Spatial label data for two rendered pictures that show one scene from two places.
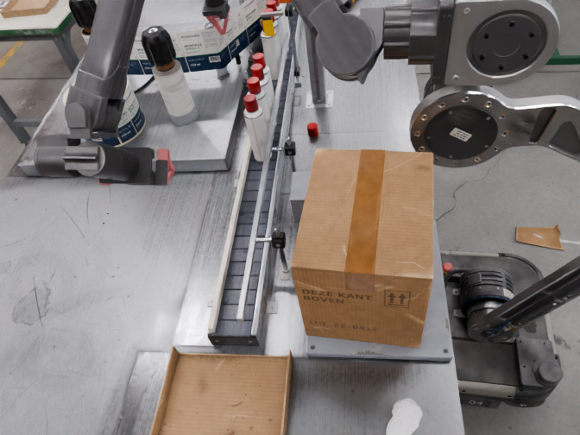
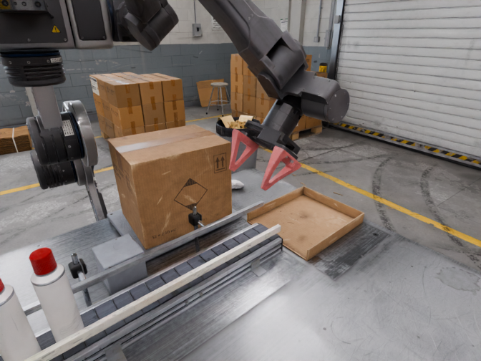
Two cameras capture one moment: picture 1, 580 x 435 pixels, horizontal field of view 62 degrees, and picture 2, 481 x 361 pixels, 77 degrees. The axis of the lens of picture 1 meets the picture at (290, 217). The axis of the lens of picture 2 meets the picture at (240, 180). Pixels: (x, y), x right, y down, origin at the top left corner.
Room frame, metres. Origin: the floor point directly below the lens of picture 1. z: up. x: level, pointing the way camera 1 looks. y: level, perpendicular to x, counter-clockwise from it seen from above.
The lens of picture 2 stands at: (1.15, 0.54, 1.42)
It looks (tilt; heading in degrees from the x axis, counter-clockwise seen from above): 26 degrees down; 216
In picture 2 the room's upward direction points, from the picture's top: straight up
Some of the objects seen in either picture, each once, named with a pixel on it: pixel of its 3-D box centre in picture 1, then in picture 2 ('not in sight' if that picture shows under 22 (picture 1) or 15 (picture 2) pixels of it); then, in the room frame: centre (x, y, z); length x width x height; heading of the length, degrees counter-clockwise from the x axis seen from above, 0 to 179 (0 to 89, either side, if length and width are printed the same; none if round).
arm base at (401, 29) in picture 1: (415, 31); (134, 17); (0.58, -0.22, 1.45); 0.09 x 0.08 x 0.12; 162
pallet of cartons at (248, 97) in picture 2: not in sight; (278, 96); (-2.79, -1.64, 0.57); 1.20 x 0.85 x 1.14; 164
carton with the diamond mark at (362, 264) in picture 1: (367, 247); (172, 180); (0.57, -0.15, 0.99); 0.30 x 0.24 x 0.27; 161
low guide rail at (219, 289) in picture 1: (247, 154); (81, 335); (1.02, 0.08, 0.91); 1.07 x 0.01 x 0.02; 166
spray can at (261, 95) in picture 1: (259, 110); (6, 321); (1.10, 0.02, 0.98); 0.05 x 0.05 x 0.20
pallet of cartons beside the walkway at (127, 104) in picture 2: not in sight; (138, 111); (-1.33, -2.96, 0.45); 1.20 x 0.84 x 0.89; 73
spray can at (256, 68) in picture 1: (262, 97); not in sight; (1.16, 0.01, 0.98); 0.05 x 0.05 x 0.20
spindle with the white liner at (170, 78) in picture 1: (169, 77); not in sight; (1.28, 0.27, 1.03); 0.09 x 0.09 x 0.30
